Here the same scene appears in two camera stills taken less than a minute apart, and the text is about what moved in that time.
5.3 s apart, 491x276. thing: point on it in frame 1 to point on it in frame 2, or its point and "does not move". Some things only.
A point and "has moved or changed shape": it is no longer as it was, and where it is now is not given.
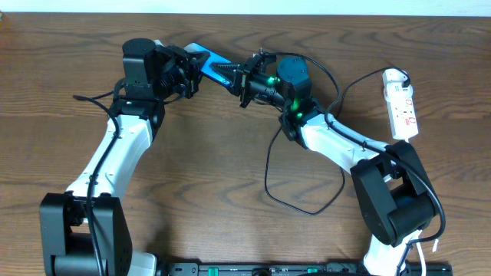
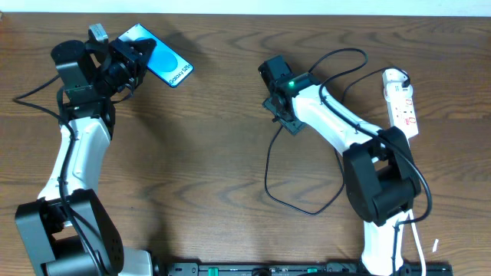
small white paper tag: (434, 247) does not move
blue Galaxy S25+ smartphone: (213, 58) has moved or changed shape
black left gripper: (192, 71) to (125, 56)
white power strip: (399, 104) does not move
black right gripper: (245, 81) to (288, 123)
